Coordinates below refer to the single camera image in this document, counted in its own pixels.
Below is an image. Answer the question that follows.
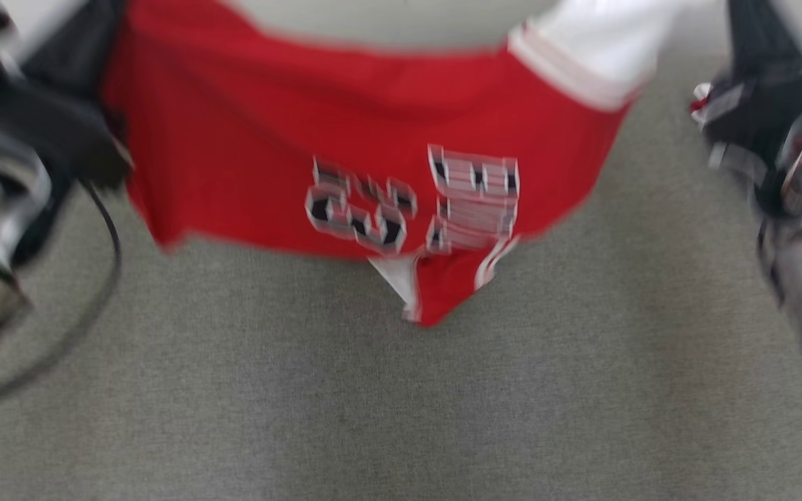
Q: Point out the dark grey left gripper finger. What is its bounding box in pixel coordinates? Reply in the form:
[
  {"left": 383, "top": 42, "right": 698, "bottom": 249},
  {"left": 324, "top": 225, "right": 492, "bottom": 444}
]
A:
[
  {"left": 22, "top": 0, "right": 106, "bottom": 91},
  {"left": 74, "top": 0, "right": 129, "bottom": 122}
]

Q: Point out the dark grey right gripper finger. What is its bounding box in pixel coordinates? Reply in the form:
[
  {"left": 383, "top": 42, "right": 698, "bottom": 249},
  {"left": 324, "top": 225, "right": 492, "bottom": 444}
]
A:
[
  {"left": 756, "top": 0, "right": 802, "bottom": 74},
  {"left": 727, "top": 0, "right": 767, "bottom": 81}
]

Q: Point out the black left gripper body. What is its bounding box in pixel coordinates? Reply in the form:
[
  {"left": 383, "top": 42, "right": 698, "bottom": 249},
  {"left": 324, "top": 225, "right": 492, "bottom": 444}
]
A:
[{"left": 0, "top": 10, "right": 130, "bottom": 189}]

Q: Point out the red jersey with white sleeves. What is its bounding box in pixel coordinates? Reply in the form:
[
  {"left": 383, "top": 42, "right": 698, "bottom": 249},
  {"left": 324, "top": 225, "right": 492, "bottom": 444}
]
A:
[{"left": 102, "top": 0, "right": 694, "bottom": 328}]

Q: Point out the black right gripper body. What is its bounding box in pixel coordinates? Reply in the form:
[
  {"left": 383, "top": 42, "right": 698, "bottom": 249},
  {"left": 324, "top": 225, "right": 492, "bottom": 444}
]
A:
[{"left": 693, "top": 63, "right": 802, "bottom": 209}]

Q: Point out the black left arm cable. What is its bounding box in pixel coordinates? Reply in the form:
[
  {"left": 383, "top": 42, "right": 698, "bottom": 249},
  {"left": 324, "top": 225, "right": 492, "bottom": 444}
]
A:
[{"left": 0, "top": 184, "right": 123, "bottom": 411}]

